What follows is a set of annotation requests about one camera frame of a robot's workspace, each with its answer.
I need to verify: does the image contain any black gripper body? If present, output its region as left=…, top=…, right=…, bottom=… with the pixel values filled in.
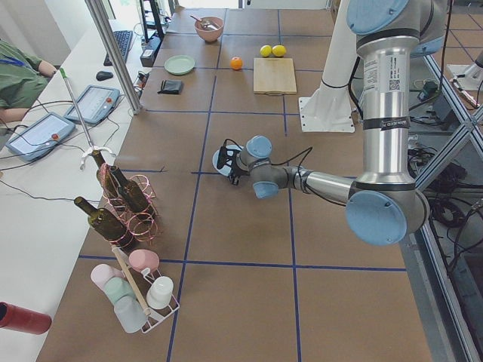
left=227, top=150, right=245, bottom=180

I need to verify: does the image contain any orange fruit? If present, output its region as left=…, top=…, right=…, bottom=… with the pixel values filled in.
left=230, top=57, right=243, bottom=71

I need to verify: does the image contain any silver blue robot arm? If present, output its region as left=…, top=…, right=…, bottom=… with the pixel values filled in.
left=213, top=1, right=448, bottom=245

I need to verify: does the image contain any light blue plate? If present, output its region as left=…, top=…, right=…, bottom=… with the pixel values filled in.
left=212, top=145, right=245, bottom=177

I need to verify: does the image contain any mint green plate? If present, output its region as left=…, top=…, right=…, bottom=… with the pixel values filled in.
left=164, top=55, right=195, bottom=75

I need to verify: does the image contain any bamboo cutting board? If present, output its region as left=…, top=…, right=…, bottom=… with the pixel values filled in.
left=253, top=57, right=297, bottom=95

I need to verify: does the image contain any dark wine bottle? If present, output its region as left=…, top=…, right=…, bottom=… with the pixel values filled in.
left=74, top=196, right=137, bottom=252
left=91, top=150, right=118, bottom=199
left=109, top=166, right=155, bottom=219

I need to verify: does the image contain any grey folded cloth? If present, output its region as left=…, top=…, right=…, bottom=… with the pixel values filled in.
left=158, top=79, right=183, bottom=95

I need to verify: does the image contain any yellow lemon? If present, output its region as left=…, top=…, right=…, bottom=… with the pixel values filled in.
left=260, top=44, right=272, bottom=58
left=272, top=44, right=287, bottom=57

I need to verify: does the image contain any white cup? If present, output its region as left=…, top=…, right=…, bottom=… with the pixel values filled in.
left=146, top=276, right=174, bottom=309

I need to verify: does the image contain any pink bowl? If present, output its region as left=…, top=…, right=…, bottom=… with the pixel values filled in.
left=195, top=17, right=224, bottom=42

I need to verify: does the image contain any metal scoop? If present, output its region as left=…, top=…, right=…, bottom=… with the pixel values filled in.
left=190, top=15, right=222, bottom=31

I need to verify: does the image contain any blue teach pendant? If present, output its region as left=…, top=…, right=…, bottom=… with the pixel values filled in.
left=6, top=112, right=75, bottom=161
left=76, top=84, right=120, bottom=125

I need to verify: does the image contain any mint green cup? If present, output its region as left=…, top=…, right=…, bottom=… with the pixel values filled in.
left=103, top=277, right=136, bottom=305

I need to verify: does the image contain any pale pink cup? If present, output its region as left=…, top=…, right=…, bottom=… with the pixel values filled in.
left=90, top=264, right=125, bottom=291

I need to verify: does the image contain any black computer mouse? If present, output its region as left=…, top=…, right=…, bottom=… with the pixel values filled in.
left=96, top=71, right=113, bottom=81

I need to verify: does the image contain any light grey cup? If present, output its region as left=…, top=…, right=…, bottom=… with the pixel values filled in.
left=114, top=296, right=147, bottom=333

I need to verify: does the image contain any black keyboard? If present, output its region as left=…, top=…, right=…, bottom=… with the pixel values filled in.
left=112, top=30, right=134, bottom=62

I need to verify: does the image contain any metal grabber stick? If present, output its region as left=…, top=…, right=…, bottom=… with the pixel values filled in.
left=59, top=68, right=116, bottom=170

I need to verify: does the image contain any person in green shirt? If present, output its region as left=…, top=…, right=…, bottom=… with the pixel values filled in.
left=1, top=40, right=57, bottom=123

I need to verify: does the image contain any red cylinder bottle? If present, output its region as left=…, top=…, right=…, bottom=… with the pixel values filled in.
left=1, top=302, right=52, bottom=335

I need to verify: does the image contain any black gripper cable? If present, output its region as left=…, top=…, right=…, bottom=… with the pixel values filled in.
left=222, top=139, right=314, bottom=178

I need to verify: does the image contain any copper wire bottle rack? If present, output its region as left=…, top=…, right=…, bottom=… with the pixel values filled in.
left=103, top=172, right=160, bottom=245

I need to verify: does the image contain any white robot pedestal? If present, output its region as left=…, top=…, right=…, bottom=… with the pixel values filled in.
left=299, top=0, right=357, bottom=133

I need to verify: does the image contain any wooden rack handle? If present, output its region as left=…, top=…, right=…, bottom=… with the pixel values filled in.
left=111, top=247, right=151, bottom=316

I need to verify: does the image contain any white wire cup rack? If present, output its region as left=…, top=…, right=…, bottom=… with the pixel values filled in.
left=112, top=247, right=180, bottom=334

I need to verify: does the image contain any aluminium frame post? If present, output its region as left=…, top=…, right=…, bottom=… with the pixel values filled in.
left=85, top=0, right=142, bottom=115

